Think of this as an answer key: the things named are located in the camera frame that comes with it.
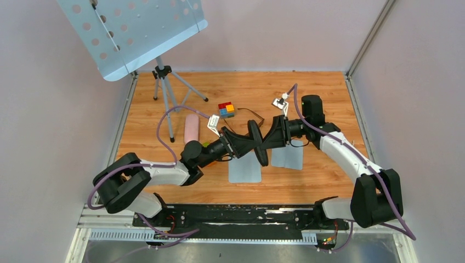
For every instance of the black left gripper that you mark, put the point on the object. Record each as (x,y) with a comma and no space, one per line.
(237,146)

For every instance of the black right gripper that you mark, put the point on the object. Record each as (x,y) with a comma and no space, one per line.
(279,135)

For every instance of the black glasses case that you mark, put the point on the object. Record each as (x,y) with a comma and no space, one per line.
(256,135)

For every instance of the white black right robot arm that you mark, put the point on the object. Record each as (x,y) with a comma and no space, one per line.
(376,197)

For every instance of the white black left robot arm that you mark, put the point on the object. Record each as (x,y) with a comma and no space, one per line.
(121,185)

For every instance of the right blue cleaning cloth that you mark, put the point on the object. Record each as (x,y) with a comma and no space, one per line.
(290,156)

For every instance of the blue cleaning cloth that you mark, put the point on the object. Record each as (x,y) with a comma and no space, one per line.
(246,169)
(290,156)

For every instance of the left blue cleaning cloth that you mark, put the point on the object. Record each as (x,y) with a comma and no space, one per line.
(246,169)

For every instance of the colourful toy brick cube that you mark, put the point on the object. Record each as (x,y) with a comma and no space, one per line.
(226,110)

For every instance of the pink glasses case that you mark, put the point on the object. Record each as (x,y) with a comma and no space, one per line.
(191,128)

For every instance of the perforated music stand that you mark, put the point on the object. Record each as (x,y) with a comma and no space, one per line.
(122,36)

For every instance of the brown frame sunglasses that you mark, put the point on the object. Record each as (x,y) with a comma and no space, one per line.
(260,121)

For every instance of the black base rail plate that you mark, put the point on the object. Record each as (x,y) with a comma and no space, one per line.
(248,222)

